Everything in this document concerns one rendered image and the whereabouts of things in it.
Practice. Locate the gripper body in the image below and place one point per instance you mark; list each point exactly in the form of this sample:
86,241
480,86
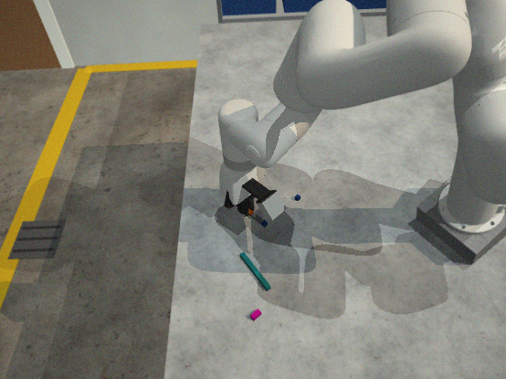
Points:
232,182

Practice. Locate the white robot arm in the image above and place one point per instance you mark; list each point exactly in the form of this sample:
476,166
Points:
427,43

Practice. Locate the turquoise rod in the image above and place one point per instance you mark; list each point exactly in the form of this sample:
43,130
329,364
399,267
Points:
255,271

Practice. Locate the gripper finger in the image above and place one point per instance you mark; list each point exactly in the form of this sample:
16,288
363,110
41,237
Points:
241,207
250,202

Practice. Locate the magenta rod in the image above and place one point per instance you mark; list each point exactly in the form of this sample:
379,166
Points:
255,314

